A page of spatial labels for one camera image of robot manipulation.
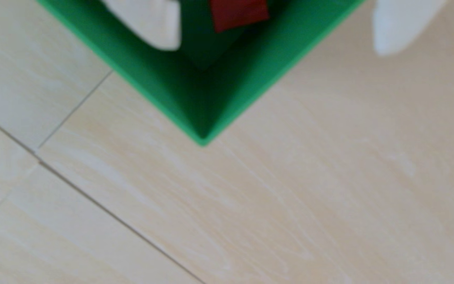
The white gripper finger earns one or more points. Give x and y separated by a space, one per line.
400 19
152 19

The red block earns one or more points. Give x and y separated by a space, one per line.
239 14

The green open box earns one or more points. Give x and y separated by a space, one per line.
250 79

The light plywood sheet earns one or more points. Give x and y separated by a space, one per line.
22 47
329 177

